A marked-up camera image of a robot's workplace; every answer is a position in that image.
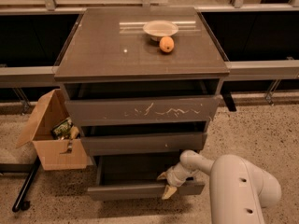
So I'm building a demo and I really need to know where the green snack bag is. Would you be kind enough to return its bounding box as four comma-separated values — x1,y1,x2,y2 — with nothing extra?
50,118,73,140

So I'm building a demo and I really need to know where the grey drawer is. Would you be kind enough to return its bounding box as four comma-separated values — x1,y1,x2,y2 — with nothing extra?
87,152,206,202
65,96,220,127
81,133,207,156

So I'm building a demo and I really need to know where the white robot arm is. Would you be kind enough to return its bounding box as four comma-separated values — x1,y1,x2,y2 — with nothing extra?
158,150,281,224

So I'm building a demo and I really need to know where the grey bottom drawer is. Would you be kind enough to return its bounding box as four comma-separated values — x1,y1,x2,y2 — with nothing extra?
87,152,206,202

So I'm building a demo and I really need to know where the grey middle drawer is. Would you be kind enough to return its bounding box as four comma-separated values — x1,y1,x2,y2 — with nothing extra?
81,133,207,156

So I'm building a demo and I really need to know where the orange fruit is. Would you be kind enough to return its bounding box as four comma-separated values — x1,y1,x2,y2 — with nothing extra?
159,36,175,53

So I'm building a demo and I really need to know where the grey drawer cabinet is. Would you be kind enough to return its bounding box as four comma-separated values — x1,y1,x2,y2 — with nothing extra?
53,7,230,180

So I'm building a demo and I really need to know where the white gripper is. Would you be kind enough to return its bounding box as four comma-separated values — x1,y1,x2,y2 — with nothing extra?
157,162,199,200

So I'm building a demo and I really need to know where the white bowl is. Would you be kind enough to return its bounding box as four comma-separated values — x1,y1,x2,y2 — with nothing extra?
143,21,178,41

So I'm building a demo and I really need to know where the grey top drawer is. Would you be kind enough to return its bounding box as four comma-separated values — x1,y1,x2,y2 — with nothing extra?
65,96,220,127

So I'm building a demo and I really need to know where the black metal floor stand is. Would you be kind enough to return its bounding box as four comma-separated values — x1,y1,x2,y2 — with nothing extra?
0,157,41,213

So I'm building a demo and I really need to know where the grey metal railing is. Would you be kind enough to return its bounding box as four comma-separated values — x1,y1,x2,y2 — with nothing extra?
0,60,299,88

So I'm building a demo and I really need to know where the open cardboard box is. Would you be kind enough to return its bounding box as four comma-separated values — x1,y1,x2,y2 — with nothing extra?
16,89,89,170

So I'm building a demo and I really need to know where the black bracket behind cabinet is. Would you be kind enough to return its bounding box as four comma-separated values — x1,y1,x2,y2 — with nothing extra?
221,91,236,112

